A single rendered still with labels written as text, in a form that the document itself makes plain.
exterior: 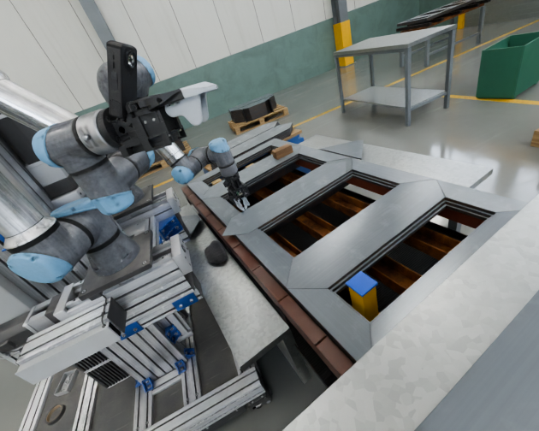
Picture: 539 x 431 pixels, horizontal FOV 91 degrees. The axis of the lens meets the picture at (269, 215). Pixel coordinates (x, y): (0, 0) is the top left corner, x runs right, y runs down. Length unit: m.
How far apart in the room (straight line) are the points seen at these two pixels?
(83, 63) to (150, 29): 1.74
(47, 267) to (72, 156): 0.31
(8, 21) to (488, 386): 8.68
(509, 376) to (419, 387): 0.10
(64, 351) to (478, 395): 0.97
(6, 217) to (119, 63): 0.45
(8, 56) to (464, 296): 8.63
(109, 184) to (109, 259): 0.38
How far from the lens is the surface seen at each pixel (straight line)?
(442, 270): 0.87
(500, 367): 0.49
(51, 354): 1.06
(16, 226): 0.83
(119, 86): 0.53
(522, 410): 0.47
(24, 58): 8.56
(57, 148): 0.62
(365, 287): 0.77
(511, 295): 0.59
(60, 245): 0.84
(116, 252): 0.95
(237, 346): 1.01
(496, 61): 4.53
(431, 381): 0.48
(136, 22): 8.21
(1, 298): 1.30
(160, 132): 0.50
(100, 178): 0.62
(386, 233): 0.97
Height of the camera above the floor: 1.49
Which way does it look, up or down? 33 degrees down
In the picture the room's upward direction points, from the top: 20 degrees counter-clockwise
